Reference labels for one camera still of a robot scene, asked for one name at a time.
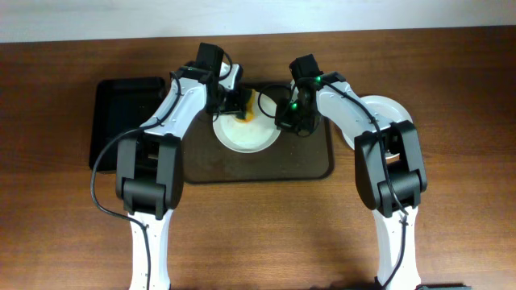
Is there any pale grey plate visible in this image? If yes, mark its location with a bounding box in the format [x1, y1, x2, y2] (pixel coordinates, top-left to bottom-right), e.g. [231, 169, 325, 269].
[342, 95, 413, 150]

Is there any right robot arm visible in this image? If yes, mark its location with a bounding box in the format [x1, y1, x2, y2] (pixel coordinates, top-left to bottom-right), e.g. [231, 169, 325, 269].
[275, 54, 427, 289]

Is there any cream white plate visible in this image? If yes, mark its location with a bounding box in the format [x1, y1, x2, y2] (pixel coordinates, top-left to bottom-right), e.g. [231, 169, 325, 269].
[213, 90, 281, 153]

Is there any green yellow sponge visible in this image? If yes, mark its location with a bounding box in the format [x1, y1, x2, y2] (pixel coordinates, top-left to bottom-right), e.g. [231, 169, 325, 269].
[236, 89, 256, 123]

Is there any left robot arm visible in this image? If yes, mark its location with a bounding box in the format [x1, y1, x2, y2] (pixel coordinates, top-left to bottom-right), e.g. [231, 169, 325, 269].
[115, 43, 250, 289]

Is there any black water tray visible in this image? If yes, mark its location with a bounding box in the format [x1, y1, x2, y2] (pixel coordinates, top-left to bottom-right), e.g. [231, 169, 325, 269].
[89, 77, 167, 168]

